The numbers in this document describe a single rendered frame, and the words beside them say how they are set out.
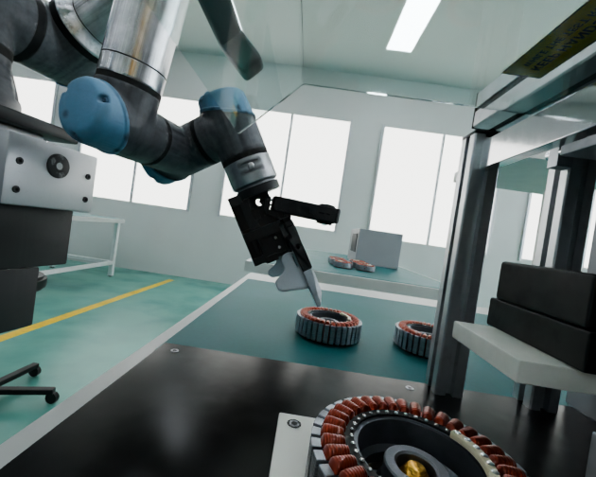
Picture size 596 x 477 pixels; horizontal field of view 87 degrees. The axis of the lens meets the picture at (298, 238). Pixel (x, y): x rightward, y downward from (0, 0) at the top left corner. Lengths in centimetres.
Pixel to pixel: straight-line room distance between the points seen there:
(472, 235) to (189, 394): 32
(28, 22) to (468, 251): 73
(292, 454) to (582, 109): 29
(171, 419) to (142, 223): 502
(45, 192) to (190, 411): 38
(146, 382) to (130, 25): 38
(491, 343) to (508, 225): 529
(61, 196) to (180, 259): 449
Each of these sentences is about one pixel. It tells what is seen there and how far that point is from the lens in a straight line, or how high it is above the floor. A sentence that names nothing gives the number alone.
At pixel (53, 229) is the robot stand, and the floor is 87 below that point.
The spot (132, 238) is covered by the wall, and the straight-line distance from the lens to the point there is 533.
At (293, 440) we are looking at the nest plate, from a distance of 25.
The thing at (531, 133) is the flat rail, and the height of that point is 103.
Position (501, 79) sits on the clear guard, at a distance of 32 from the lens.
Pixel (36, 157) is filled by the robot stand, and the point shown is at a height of 97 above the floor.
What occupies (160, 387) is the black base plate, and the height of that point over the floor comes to 77.
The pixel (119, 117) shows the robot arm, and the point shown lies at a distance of 43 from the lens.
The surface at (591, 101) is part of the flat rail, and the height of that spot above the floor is 103.
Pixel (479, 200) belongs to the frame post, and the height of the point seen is 98.
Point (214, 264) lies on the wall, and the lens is 487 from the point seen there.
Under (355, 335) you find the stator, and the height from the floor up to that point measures 77.
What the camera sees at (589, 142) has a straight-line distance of 37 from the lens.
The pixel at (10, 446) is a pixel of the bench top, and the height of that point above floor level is 75.
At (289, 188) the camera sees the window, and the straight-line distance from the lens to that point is 469.
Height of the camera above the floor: 92
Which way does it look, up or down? 1 degrees down
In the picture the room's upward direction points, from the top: 8 degrees clockwise
